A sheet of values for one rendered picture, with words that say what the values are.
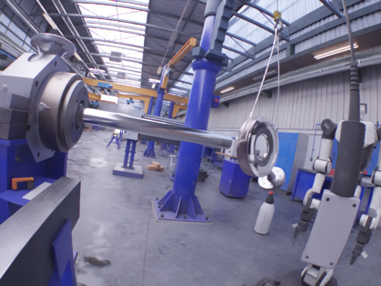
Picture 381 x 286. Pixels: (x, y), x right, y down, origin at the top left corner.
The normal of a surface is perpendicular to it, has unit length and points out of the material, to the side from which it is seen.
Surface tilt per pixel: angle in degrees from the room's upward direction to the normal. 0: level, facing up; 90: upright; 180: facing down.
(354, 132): 90
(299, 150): 90
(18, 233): 0
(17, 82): 90
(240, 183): 90
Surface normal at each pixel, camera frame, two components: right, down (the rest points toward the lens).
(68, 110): 0.94, 0.15
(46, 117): 0.25, 0.25
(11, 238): 0.18, -0.98
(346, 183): -0.58, -0.09
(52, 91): 0.34, -0.29
